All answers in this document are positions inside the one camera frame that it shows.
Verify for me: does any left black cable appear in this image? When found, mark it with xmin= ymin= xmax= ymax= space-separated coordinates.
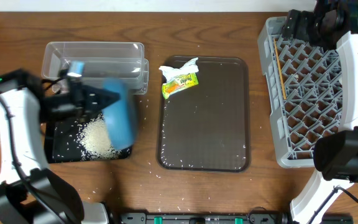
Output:
xmin=0 ymin=77 xmax=71 ymax=224

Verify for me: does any brown serving tray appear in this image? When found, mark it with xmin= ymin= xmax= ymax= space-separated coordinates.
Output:
xmin=157 ymin=57 xmax=251 ymax=172

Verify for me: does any white rice pile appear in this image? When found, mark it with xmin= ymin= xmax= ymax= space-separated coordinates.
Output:
xmin=76 ymin=114 xmax=120 ymax=161

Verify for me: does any black plastic tray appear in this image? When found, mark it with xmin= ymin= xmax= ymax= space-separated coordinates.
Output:
xmin=44 ymin=115 xmax=132 ymax=164

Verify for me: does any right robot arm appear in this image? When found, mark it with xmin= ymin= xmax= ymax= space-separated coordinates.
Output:
xmin=282 ymin=1 xmax=358 ymax=223

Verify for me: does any yellow green snack wrapper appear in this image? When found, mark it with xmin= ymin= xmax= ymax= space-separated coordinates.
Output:
xmin=162 ymin=73 xmax=199 ymax=99

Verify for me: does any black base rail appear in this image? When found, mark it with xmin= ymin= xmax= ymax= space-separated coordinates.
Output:
xmin=118 ymin=212 xmax=354 ymax=224

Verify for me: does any clear plastic bin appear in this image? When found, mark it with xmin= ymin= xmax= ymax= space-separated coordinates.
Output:
xmin=41 ymin=42 xmax=149 ymax=95

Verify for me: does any wooden chopstick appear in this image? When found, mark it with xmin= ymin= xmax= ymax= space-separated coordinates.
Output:
xmin=273 ymin=38 xmax=287 ymax=100

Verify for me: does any white tissue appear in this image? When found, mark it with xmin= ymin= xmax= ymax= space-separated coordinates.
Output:
xmin=159 ymin=57 xmax=199 ymax=82

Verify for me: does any grey dishwasher rack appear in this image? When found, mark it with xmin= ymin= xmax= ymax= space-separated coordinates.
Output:
xmin=257 ymin=17 xmax=342 ymax=169

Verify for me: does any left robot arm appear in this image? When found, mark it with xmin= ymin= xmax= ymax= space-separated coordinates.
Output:
xmin=0 ymin=69 xmax=121 ymax=223

